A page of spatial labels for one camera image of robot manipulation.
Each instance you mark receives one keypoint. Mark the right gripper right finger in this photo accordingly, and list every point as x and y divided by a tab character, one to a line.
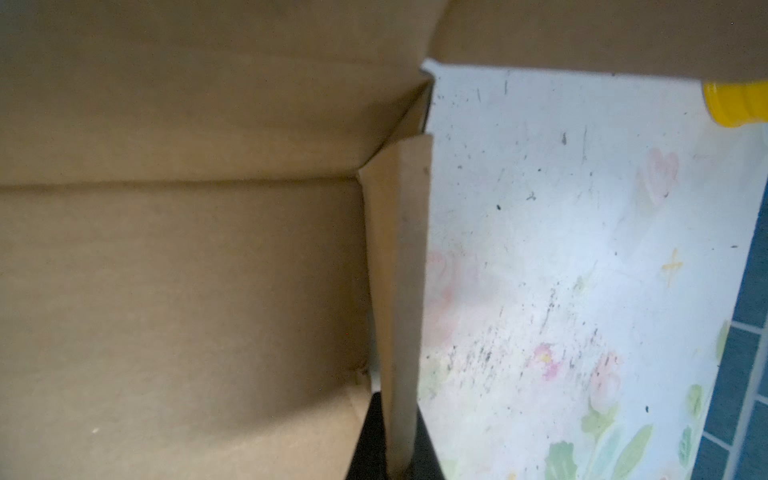
425	464

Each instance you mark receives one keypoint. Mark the yellow pen cup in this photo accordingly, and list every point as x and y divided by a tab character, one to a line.
732	105

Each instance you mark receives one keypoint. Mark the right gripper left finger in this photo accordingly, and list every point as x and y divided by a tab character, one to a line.
369	458

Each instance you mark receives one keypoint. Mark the cardboard box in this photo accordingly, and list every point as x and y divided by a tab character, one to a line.
214	214

